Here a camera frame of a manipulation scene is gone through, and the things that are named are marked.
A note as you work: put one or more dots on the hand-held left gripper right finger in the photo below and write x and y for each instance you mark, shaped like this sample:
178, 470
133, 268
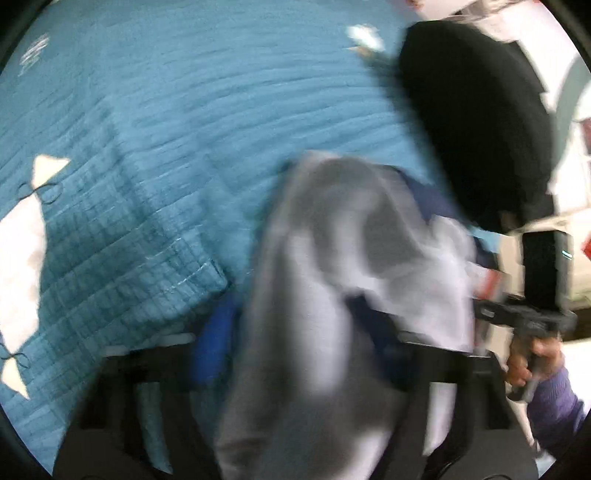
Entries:
445, 364

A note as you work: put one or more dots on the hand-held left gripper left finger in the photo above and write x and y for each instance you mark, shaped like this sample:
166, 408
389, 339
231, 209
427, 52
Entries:
213, 339

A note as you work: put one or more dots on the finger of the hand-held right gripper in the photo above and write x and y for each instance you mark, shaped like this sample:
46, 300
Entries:
491, 311

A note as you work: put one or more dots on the grey and navy jacket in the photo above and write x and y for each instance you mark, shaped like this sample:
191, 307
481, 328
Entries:
332, 295

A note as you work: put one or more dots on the person's right forearm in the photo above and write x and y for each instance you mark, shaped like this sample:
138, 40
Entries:
556, 410

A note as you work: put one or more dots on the person's right hand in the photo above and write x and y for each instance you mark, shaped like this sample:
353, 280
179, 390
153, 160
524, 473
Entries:
542, 357

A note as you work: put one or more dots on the teal quilted blanket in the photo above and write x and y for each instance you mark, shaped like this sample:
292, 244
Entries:
161, 152

